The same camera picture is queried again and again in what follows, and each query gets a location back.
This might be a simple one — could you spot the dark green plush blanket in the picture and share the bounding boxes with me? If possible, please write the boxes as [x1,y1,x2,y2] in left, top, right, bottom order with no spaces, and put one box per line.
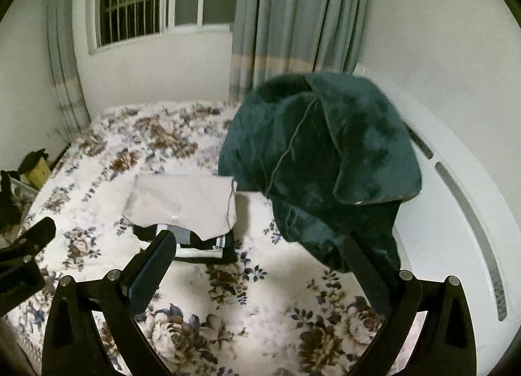
[218,73,422,272]

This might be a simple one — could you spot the grey-blue right curtain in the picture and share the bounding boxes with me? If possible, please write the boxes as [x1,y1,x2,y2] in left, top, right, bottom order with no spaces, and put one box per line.
[229,0,368,103]

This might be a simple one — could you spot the white bed headboard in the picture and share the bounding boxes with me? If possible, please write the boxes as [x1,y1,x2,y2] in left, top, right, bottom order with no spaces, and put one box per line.
[354,64,520,375]

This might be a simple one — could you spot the grey-blue curtain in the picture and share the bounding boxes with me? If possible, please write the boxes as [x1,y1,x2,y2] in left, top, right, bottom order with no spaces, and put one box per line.
[46,0,91,142]
[229,0,368,103]

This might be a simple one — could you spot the beige small garment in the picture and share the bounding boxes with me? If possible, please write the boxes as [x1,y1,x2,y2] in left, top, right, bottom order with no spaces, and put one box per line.
[123,174,237,241]

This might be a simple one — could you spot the grey-blue left curtain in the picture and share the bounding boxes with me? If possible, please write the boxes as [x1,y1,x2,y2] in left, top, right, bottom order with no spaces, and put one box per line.
[46,0,91,142]

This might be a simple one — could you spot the black and white folded clothes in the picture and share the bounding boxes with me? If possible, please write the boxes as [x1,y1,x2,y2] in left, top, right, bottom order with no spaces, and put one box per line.
[133,224,238,265]

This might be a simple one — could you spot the dark clutter beside bed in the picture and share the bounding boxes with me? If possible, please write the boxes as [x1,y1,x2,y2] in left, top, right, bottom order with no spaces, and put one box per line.
[0,171,22,231]

